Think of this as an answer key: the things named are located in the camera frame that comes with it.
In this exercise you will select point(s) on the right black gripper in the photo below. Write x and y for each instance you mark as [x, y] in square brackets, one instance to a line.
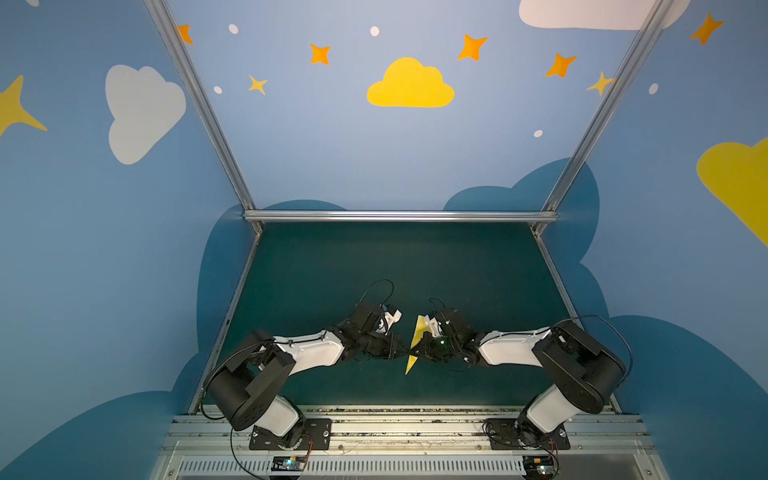
[430, 346]

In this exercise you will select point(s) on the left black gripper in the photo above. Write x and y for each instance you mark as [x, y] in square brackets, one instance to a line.
[390, 344]

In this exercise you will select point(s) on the yellow square paper sheet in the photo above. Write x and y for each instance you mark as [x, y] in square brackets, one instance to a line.
[423, 327]

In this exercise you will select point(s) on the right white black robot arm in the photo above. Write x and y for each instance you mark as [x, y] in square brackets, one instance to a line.
[583, 371]

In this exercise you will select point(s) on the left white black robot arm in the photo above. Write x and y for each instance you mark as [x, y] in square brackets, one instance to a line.
[246, 387]

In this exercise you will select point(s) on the left green circuit board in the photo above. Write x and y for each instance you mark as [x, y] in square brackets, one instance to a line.
[285, 464]

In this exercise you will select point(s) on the green circuit board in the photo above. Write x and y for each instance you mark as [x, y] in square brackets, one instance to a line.
[285, 464]
[539, 468]

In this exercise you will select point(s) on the right green circuit board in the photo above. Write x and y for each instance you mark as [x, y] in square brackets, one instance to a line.
[539, 468]

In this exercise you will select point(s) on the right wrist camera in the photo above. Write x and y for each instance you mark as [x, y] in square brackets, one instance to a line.
[451, 322]

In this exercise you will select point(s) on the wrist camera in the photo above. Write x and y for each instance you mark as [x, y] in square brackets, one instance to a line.
[375, 318]
[451, 322]

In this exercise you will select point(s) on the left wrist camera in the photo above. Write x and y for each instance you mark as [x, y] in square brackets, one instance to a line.
[375, 318]

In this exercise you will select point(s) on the front aluminium rail bed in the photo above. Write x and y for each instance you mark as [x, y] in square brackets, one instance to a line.
[609, 445]

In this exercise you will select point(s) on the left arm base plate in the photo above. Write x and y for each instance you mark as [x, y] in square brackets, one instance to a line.
[308, 433]

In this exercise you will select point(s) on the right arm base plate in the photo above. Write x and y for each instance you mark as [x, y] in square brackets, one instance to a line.
[506, 434]

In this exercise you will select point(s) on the rear aluminium frame crossbar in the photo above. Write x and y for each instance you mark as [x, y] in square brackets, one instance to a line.
[398, 216]

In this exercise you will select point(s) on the white slotted cable duct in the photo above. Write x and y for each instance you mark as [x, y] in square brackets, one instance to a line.
[358, 466]

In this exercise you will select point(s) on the left aluminium frame post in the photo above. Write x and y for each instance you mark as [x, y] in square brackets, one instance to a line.
[164, 21]

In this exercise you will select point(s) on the aluminium frame post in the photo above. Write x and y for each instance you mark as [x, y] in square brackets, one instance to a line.
[631, 64]
[164, 21]

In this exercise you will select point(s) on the right aluminium frame post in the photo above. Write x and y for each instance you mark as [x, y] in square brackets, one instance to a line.
[631, 64]

